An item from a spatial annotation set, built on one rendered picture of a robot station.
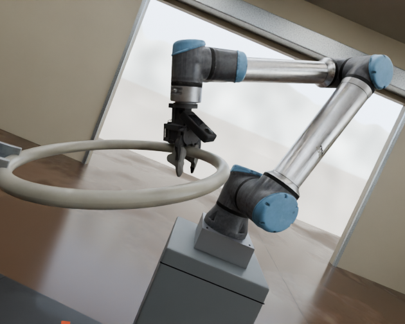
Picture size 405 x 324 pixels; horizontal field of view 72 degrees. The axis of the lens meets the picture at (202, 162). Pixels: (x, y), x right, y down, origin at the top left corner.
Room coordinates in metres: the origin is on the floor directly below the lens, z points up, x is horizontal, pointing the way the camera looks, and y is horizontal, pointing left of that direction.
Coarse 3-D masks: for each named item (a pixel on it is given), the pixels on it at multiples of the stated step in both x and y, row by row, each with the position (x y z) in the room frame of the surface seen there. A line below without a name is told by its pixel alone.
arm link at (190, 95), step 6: (174, 90) 0.77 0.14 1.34; (180, 90) 0.77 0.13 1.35; (186, 90) 0.77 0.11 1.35; (192, 90) 0.77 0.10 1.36; (198, 90) 0.78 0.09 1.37; (174, 96) 0.78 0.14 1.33; (180, 96) 0.77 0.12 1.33; (186, 96) 0.77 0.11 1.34; (192, 96) 0.78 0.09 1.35; (198, 96) 0.79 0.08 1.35; (180, 102) 0.79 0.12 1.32; (186, 102) 0.79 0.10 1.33; (192, 102) 0.78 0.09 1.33; (198, 102) 0.79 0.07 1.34
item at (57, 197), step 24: (72, 144) 0.76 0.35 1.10; (96, 144) 0.81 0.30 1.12; (120, 144) 0.84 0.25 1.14; (144, 144) 0.85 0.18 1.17; (168, 144) 0.85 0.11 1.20; (0, 168) 0.48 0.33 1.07; (216, 168) 0.67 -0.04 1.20; (24, 192) 0.41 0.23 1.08; (48, 192) 0.40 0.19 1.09; (72, 192) 0.40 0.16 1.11; (96, 192) 0.41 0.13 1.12; (120, 192) 0.41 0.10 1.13; (144, 192) 0.43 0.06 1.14; (168, 192) 0.44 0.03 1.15; (192, 192) 0.47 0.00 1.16
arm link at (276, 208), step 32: (352, 64) 1.07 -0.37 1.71; (384, 64) 1.00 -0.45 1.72; (352, 96) 1.00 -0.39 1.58; (320, 128) 0.99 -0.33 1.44; (288, 160) 0.98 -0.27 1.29; (320, 160) 1.00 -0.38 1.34; (256, 192) 0.96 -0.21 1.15; (288, 192) 0.93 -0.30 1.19; (256, 224) 0.95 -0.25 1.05; (288, 224) 0.94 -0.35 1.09
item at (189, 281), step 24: (168, 240) 1.03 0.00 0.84; (192, 240) 1.11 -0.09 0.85; (168, 264) 0.95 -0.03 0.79; (192, 264) 0.96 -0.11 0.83; (216, 264) 0.98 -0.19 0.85; (168, 288) 0.96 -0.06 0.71; (192, 288) 0.96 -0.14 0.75; (216, 288) 0.96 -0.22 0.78; (240, 288) 0.96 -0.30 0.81; (264, 288) 0.96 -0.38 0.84; (144, 312) 0.95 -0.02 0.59; (168, 312) 0.96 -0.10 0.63; (192, 312) 0.96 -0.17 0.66; (216, 312) 0.96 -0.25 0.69; (240, 312) 0.96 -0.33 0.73
